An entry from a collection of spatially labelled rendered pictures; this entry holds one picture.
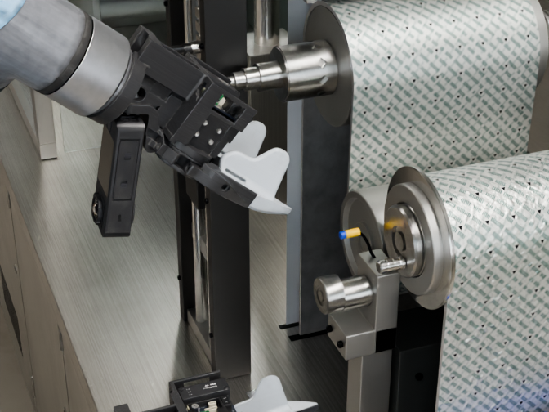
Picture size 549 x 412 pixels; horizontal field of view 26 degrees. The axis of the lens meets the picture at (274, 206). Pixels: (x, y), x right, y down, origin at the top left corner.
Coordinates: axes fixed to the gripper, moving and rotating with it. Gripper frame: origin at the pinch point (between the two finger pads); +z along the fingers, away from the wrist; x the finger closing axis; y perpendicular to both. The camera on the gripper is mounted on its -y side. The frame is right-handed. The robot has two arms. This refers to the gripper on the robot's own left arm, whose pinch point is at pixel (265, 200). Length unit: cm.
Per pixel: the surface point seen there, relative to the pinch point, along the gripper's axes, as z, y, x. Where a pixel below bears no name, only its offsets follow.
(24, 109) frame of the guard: 21, -35, 113
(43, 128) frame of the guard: 20, -32, 97
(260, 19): 28, 7, 72
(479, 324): 26.6, 1.2, -5.0
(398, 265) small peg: 17.0, 1.2, -0.6
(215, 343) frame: 26.6, -26.4, 28.3
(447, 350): 25.5, -2.8, -5.0
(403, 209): 14.6, 5.9, 1.3
